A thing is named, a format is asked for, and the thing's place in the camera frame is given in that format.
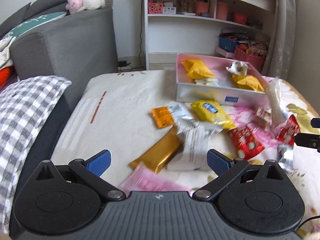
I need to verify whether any checked grey pillow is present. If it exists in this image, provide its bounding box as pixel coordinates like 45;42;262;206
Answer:
1;75;71;233

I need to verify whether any small brown cookie packet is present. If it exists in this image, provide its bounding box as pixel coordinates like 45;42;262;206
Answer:
253;108;271;129

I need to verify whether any pale yellow snack packet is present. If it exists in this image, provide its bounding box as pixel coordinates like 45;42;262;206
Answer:
194;78;220;87

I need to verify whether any pink cardboard box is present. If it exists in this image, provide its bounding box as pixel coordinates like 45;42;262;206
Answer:
175;54;269;107

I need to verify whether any clear long snack bag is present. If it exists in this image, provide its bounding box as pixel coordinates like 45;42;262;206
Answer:
265;77;289;127

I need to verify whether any grey sofa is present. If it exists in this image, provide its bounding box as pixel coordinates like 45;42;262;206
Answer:
0;0;119;106

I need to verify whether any teal cushion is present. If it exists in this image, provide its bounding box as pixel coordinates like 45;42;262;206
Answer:
3;11;67;38

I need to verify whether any salmon cup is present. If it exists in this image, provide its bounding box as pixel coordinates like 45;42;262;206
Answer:
216;2;228;21
195;1;209;16

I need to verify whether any silver white small packet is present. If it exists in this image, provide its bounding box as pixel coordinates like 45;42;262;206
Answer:
167;103;194;122

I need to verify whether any black power adapter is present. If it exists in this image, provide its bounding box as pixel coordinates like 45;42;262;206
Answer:
118;60;131;68

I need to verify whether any white text snack bag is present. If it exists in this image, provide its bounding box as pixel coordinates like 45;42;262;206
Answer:
167;119;223;172

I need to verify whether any white labelled box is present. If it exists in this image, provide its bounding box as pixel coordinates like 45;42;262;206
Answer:
162;7;176;15

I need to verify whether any yellow blue logo snack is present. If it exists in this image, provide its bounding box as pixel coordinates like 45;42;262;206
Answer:
190;100;236;130

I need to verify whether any pink floor basket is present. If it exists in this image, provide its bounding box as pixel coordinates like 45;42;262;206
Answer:
234;46;265;70

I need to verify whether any salmon cup right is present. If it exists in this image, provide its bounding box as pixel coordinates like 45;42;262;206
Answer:
216;2;228;21

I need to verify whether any beige curtain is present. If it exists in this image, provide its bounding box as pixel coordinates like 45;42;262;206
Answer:
262;0;296;80

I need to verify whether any red folded blanket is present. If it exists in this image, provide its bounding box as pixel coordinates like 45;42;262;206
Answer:
0;66;15;88

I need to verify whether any orange yellow snack packet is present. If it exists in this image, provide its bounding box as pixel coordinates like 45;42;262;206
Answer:
232;74;265;92

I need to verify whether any pink white plush toy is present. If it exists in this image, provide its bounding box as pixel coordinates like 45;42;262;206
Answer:
66;0;105;15

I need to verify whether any yellow pillow snack bag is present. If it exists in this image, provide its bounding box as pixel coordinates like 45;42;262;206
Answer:
181;60;215;80

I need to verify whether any salmon cup left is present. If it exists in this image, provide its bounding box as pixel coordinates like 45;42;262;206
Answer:
195;1;209;16

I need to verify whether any gold wrapped bar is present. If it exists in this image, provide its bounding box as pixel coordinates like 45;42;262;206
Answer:
129;125;182;173

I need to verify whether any pink snack packet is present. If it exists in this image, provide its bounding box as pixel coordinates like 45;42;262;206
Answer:
118;162;191;196

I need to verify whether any blue storage bin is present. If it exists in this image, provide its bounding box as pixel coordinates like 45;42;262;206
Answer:
219;37;240;53

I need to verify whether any white bookshelf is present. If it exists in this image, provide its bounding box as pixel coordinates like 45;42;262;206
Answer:
142;0;276;70

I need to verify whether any pink perforated pen basket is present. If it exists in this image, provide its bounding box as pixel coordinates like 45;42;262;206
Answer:
148;2;163;14

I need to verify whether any white crumpled snack wrapper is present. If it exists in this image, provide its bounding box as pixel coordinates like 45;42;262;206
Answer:
226;61;248;76

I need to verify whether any red small basket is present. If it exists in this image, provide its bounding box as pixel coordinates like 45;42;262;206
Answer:
232;12;247;25

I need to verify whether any orange small snack packet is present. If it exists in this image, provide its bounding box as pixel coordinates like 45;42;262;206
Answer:
151;107;174;128

